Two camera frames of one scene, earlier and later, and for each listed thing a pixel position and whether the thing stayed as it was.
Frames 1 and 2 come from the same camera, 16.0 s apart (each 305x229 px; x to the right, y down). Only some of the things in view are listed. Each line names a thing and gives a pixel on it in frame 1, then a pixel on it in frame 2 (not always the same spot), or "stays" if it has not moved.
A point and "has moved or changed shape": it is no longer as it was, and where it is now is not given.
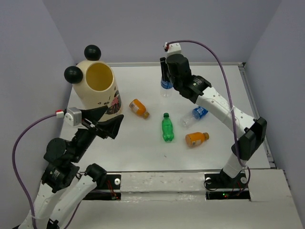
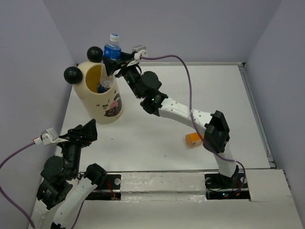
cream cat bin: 95,84 stays
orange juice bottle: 196,139 stays
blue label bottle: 197,113 has moved or changed shape
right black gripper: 165,76 to 113,65
